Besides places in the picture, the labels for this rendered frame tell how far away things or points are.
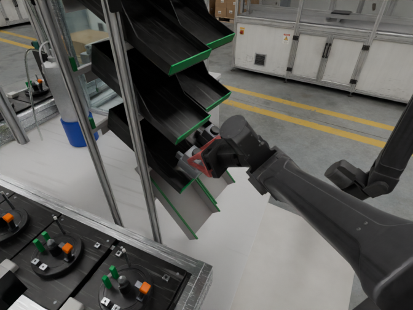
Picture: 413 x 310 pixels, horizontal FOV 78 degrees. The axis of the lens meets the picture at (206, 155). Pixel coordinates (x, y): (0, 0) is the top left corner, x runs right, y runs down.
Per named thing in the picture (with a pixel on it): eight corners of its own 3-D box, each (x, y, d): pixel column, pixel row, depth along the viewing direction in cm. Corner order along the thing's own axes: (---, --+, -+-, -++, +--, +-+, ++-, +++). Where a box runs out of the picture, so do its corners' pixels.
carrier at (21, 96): (66, 91, 173) (59, 73, 165) (35, 107, 156) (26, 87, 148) (42, 85, 181) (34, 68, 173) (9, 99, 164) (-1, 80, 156)
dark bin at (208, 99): (228, 98, 77) (239, 79, 71) (203, 115, 68) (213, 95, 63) (161, 43, 81) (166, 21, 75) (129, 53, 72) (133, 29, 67)
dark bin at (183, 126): (208, 121, 66) (219, 101, 61) (175, 146, 58) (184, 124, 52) (131, 56, 70) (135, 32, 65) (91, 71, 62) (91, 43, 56)
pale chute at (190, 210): (212, 212, 88) (220, 210, 84) (189, 240, 79) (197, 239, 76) (163, 147, 84) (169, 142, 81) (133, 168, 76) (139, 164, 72)
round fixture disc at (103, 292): (163, 278, 72) (162, 275, 70) (131, 331, 62) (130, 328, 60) (123, 259, 76) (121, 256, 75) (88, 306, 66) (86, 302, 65)
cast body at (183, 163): (203, 170, 70) (212, 155, 65) (194, 179, 68) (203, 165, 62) (180, 151, 72) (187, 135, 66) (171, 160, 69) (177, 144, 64)
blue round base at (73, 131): (104, 135, 148) (98, 112, 138) (84, 150, 136) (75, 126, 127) (84, 129, 153) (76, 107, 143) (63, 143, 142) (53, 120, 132)
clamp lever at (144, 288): (146, 293, 66) (151, 285, 61) (142, 301, 65) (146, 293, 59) (135, 286, 66) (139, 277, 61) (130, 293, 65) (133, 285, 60)
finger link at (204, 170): (177, 155, 62) (206, 153, 56) (193, 140, 67) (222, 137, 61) (188, 178, 65) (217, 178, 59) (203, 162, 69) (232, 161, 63)
